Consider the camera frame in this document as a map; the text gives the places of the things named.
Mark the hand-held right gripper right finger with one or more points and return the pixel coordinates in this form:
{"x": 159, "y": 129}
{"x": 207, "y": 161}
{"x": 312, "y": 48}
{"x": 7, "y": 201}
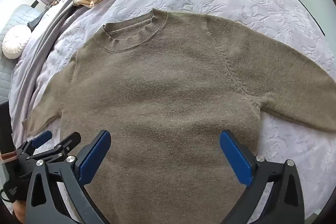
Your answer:
{"x": 236, "y": 158}

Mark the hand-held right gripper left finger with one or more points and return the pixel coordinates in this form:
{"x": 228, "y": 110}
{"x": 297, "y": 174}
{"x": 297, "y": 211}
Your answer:
{"x": 95, "y": 157}

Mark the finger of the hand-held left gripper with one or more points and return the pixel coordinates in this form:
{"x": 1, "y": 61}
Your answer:
{"x": 42, "y": 138}
{"x": 67, "y": 144}

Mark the brown knit sweater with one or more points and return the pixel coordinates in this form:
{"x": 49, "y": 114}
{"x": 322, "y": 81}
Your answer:
{"x": 162, "y": 87}

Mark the grey bed sheet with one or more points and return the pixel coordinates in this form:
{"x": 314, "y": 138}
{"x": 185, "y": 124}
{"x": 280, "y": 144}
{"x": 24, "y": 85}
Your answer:
{"x": 39, "y": 56}

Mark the white round pillow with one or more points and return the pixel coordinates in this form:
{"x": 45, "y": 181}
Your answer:
{"x": 15, "y": 41}

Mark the black flat object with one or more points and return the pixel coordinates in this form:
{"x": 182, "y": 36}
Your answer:
{"x": 34, "y": 23}

